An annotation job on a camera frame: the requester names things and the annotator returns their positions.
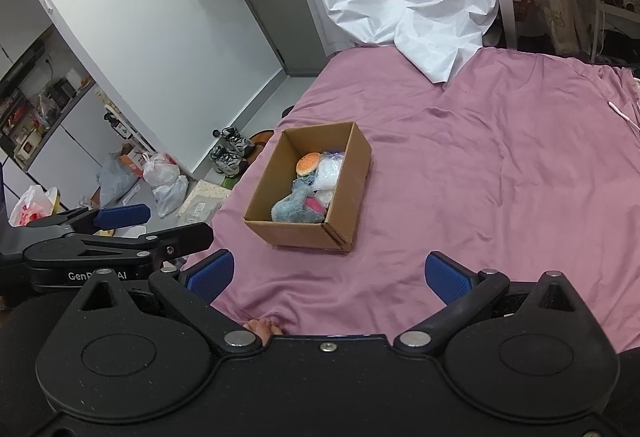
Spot grey plush toy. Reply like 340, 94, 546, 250
271, 177, 329, 224

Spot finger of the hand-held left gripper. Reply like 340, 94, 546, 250
50, 203, 152, 236
25, 221, 215, 269

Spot orange burger plush toy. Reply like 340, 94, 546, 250
296, 152, 321, 178

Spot white cabinet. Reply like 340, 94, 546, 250
5, 84, 157, 214

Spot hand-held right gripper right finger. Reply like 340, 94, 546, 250
394, 251, 591, 350

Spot cluttered kitchen shelf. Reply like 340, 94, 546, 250
0, 37, 97, 174

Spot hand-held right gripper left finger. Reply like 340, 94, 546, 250
65, 248, 262, 355

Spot grey sneaker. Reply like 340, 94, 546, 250
210, 146, 247, 176

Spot cardboard box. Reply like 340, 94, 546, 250
243, 121, 373, 254

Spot pair of sneakers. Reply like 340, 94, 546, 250
212, 127, 256, 158

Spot grey plastic bag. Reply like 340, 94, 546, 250
95, 156, 147, 208

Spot clear printed plastic bag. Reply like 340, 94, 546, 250
536, 0, 595, 58

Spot flat beige paper bag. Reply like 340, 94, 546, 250
175, 179, 234, 227

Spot white plastic bag red contents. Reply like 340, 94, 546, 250
142, 152, 182, 188

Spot clear bag of white pellets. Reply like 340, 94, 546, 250
312, 151, 347, 206

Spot white charging cable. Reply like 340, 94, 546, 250
606, 100, 640, 138

